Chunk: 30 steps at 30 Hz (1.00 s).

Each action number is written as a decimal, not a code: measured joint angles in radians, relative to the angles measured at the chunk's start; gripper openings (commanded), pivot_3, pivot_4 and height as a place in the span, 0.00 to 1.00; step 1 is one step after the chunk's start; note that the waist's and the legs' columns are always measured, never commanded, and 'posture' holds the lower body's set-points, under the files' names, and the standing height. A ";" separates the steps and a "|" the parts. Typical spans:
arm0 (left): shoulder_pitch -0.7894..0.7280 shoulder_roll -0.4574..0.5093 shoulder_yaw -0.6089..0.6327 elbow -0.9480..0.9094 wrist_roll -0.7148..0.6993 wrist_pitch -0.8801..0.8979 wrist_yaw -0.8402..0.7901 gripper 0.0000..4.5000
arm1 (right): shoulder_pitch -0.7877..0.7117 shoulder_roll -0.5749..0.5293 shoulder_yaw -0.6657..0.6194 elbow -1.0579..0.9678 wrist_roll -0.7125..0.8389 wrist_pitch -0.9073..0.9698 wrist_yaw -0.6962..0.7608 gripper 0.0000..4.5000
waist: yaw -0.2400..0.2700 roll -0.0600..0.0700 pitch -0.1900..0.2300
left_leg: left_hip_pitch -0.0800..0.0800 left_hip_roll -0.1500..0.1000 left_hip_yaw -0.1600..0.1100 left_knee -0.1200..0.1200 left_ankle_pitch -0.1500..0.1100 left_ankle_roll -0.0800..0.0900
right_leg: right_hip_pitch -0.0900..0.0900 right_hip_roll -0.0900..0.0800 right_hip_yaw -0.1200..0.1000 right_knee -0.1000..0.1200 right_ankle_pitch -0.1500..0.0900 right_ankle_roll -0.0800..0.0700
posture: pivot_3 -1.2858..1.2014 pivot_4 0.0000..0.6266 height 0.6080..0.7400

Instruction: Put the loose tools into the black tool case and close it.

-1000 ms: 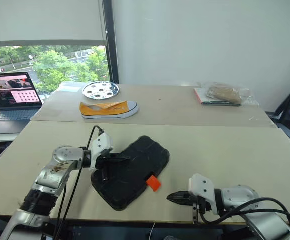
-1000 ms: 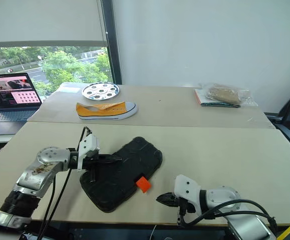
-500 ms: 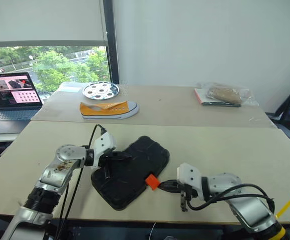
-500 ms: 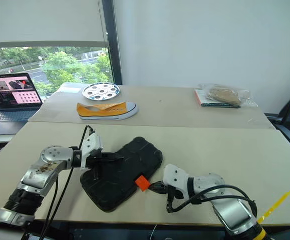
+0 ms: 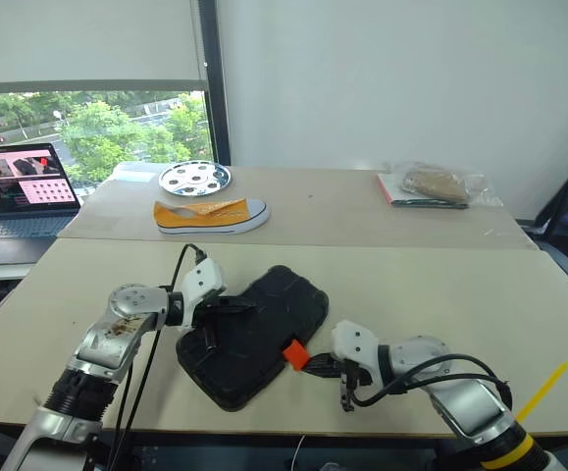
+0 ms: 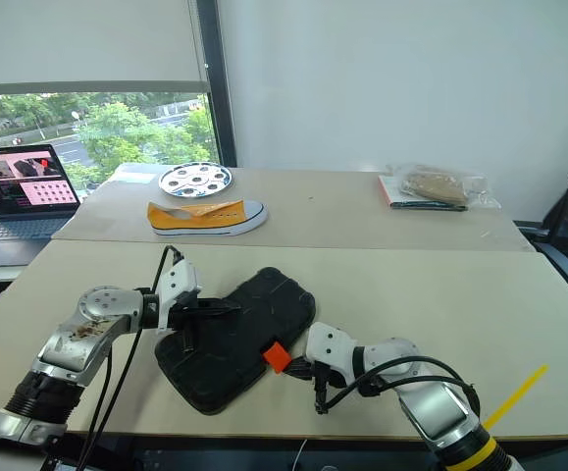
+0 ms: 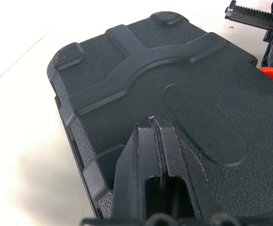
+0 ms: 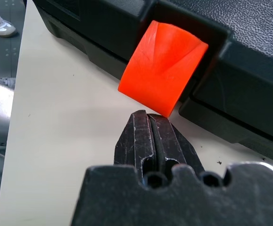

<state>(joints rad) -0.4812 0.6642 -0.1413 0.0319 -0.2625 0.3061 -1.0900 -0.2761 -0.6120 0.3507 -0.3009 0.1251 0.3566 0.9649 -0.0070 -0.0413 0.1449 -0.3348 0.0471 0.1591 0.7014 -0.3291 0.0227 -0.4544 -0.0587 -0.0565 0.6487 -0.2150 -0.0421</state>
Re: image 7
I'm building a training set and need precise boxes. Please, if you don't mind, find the black plastic tool case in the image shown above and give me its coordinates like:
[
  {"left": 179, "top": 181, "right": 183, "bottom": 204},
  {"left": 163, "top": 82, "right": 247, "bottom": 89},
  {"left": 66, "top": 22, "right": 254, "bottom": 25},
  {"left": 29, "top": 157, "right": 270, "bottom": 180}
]
[{"left": 46, "top": 11, "right": 273, "bottom": 226}]

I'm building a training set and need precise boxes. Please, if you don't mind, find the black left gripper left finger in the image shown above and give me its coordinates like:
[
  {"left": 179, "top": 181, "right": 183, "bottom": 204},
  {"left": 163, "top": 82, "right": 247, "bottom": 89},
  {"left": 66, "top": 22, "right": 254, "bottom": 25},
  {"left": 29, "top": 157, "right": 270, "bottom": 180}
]
[{"left": 112, "top": 116, "right": 165, "bottom": 222}]

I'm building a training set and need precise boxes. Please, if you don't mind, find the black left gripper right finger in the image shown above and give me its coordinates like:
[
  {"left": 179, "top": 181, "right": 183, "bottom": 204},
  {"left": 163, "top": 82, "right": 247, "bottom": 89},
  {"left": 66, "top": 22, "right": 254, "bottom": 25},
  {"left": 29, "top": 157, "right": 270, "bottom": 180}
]
[{"left": 153, "top": 116, "right": 219, "bottom": 218}]

